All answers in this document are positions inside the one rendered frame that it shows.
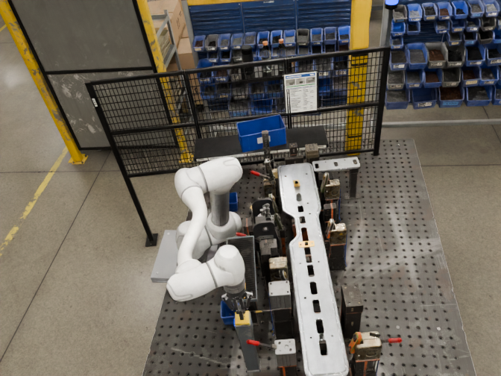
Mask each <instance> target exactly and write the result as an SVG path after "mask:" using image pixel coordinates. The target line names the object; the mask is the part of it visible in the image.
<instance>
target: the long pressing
mask: <svg viewBox="0 0 501 376"><path fill-rule="evenodd" d="M277 172H278V179H279V185H280V197H281V204H282V210H283V212H284V213H285V214H286V215H288V216H290V217H292V218H293V219H294V223H295V228H296V234H297V235H296V237H295V238H294V239H293V240H292V241H291V242H290V243H289V253H290V260H291V266H292V277H293V284H294V295H295V301H296V307H297V318H298V324H299V331H300V342H301V348H302V355H303V366H304V371H305V374H306V376H346V375H347V374H348V372H349V364H348V360H347V353H346V349H345V345H344V338H343V334H342V330H341V324H340V320H339V316H338V309H337V305H336V301H335V294H334V290H333V283H332V279H331V275H330V268H329V265H328V261H327V254H326V250H325V246H324V239H323V235H322V231H321V224H320V220H319V214H320V212H321V202H320V198H319V194H318V188H317V184H316V180H315V174H314V170H313V166H312V164H311V163H297V164H290V165H283V166H278V168H277ZM306 174H307V175H306ZM285 176H286V177H285ZM293 180H299V181H300V187H294V184H293ZM298 193H300V194H301V195H302V200H301V201H297V200H296V195H297V194H298ZM307 203H308V204H307ZM299 206H302V207H303V212H298V208H297V207H299ZM309 213H311V214H309ZM300 217H305V221H306V223H305V224H301V223H300ZM301 228H306V229H307V234H308V239H309V241H314V243H315V246H312V247H310V252H311V256H312V262H311V263H307V262H306V256H305V251H304V248H305V247H304V248H299V245H298V242H302V241H303V237H302V232H301ZM318 261H319V262H318ZM300 263H301V264H300ZM311 265H312V266H313V269H314V274H315V276H314V277H309V275H308V270H307V266H311ZM311 282H316V287H317V291H318V294H315V295H313V294H312V293H311V289H310V283H311ZM305 297H306V298H305ZM314 300H319V304H320V309H321V312H320V313H315V312H314V307H313V303H312V302H313V301H314ZM317 319H321V320H322V322H323V326H324V339H320V338H319V333H318V332H317V326H316V320H317ZM332 335H333V336H332ZM310 337H312V338H310ZM320 340H325V341H326V344H327V353H328V355H326V356H322V355H321V350H320V345H319V341H320Z"/></svg>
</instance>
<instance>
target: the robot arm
mask: <svg viewBox="0 0 501 376"><path fill-rule="evenodd" d="M241 177H242V168H241V165H240V163H239V161H238V160H237V159H236V158H234V157H220V158H218V159H214V160H211V161H208V162H206V163H203V164H201V165H199V166H196V167H193V168H191V169H189V168H183V169H179V170H178V171H177V172H176V174H175V176H174V184H175V188H176V190H177V194H178V195H179V197H180V198H181V199H182V201H183V203H184V204H185V205H186V206H187V207H188V208H189V209H190V210H191V211H192V220H191V221H186V222H183V223H181V224H180V225H179V226H178V228H177V231H176V237H175V239H176V244H177V249H178V256H177V264H176V266H177V268H176V270H175V275H172V276H171V277H170V279H169V280H168V282H167V285H166V288H167V290H168V292H169V294H170V296H171V297H172V298H173V299H174V300H175V301H188V300H191V299H193V298H197V297H200V296H202V295H205V294H207V293H208V292H210V291H212V290H213V289H215V288H218V287H220V286H223V287H224V289H225V291H227V292H226V294H222V295H221V300H222V301H224V302H225V303H226V304H227V306H228V307H229V308H230V309H231V310H232V311H234V310H235V311H236V314H239V318H240V320H244V313H245V309H246V310H248V309H249V305H250V302H251V299H252V297H253V292H252V291H250V292H247V290H246V289H245V265H244V261H243V259H242V256H241V254H240V253H239V251H238V249H237V248H236V247H235V246H233V245H223V246H222V247H220V248H219V250H217V252H216V254H215V256H214V258H212V259H211V260H210V261H208V262H207V257H208V253H209V250H210V248H211V246H212V245H217V244H219V243H222V242H225V241H227V238H231V237H235V236H236V232H240V231H241V229H242V221H241V219H240V217H239V215H238V214H236V213H234V212H230V211H229V198H230V189H231V188H232V186H233V185H234V184H235V182H237V181H238V180H239V179H240V178H241ZM206 192H209V195H210V205H211V213H210V214H209V216H208V218H207V206H206V203H205V200H204V193H206ZM245 296H247V300H246V304H244V301H243V298H244V297H245ZM230 299H232V300H233V303H232V301H231V300H230ZM237 300H239V302H240V305H239V306H238V302H237ZM233 304H234V305H233Z"/></svg>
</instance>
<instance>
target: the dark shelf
mask: <svg viewBox="0 0 501 376"><path fill-rule="evenodd" d="M294 142H296V143H297V150H298V151H300V150H305V145H306V144H313V143H317V145H318V148H329V142H328V139H327V134H326V131H325V128H324V125H318V126H311V127H304V128H291V129H286V144H283V145H276V146H272V147H270V153H271V154H273V153H280V152H287V151H289V143H294ZM261 154H264V151H263V148H261V149H257V150H253V151H246V152H242V148H241V145H240V142H239V136H238V134H237V135H229V136H222V137H210V138H203V139H196V140H195V151H194V161H195V162H198V161H205V160H214V159H218V158H220V157H246V156H253V155H261Z"/></svg>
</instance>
